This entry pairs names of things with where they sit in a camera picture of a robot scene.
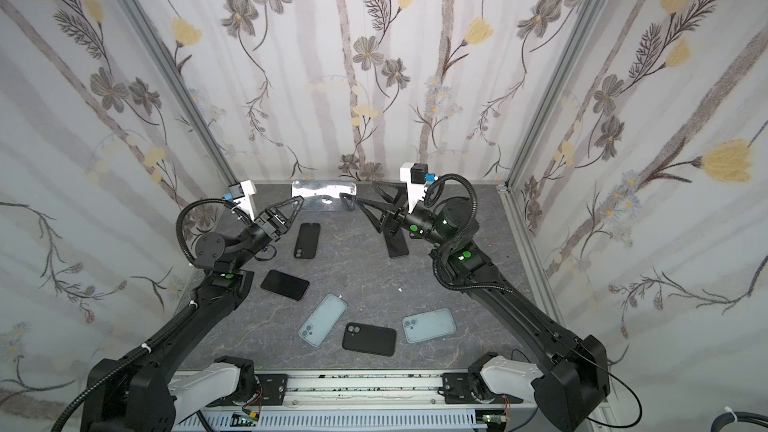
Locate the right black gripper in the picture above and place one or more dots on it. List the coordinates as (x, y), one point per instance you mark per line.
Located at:
(397, 216)

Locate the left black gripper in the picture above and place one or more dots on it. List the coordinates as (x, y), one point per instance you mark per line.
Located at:
(268, 227)

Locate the black phone case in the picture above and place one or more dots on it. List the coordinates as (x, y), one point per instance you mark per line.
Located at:
(369, 339)
(307, 241)

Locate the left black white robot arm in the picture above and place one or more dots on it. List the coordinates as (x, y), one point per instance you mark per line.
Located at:
(133, 393)

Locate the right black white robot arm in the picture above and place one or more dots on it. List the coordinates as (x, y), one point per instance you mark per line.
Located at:
(447, 217)

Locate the pale blue phone left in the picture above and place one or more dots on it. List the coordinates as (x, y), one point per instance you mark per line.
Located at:
(321, 321)

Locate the pale blue phone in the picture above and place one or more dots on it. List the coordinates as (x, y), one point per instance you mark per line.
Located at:
(321, 321)
(427, 326)

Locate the pale blue phone right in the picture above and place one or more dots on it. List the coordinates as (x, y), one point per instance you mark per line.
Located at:
(427, 326)

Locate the black phone case front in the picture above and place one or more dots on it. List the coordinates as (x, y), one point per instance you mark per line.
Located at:
(369, 339)

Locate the small green circuit board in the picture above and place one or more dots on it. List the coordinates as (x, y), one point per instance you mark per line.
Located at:
(247, 419)

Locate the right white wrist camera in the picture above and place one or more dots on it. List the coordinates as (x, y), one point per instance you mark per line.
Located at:
(417, 178)

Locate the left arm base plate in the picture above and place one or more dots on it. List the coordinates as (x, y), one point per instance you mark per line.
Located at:
(265, 389)

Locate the aluminium front rail frame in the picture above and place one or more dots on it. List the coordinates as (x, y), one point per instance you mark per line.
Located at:
(360, 385)

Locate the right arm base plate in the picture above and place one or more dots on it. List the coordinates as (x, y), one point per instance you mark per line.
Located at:
(468, 388)

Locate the white slotted cable duct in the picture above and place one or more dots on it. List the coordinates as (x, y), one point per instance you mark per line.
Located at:
(361, 420)

